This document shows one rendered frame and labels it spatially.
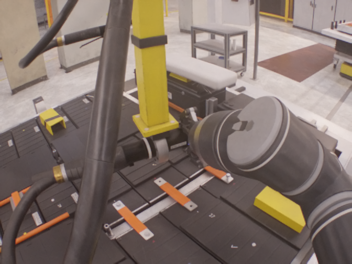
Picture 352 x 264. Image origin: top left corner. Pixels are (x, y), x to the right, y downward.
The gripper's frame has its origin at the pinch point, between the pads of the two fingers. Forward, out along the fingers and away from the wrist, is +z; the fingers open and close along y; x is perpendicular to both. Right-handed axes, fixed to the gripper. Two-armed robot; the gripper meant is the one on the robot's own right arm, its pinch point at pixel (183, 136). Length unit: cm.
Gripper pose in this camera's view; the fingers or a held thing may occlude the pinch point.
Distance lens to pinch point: 66.6
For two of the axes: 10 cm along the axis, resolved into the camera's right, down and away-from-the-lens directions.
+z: -3.6, -0.2, 9.3
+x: 9.0, -2.7, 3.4
